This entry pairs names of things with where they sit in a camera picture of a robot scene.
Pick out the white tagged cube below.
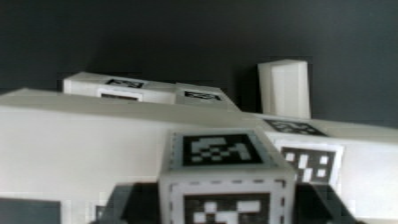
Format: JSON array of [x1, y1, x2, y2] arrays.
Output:
[[157, 129, 294, 224]]

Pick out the white chair back frame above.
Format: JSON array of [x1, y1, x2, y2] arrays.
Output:
[[0, 89, 398, 224]]

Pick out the white U-shaped fence frame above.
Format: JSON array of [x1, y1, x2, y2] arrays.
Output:
[[257, 59, 310, 119]]

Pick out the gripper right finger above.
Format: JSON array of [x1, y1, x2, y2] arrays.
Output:
[[292, 183, 367, 224]]

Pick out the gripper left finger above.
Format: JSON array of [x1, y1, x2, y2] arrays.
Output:
[[88, 183, 159, 224]]

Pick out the white chair leg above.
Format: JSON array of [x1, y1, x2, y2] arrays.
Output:
[[173, 83, 239, 111], [61, 72, 175, 104]]

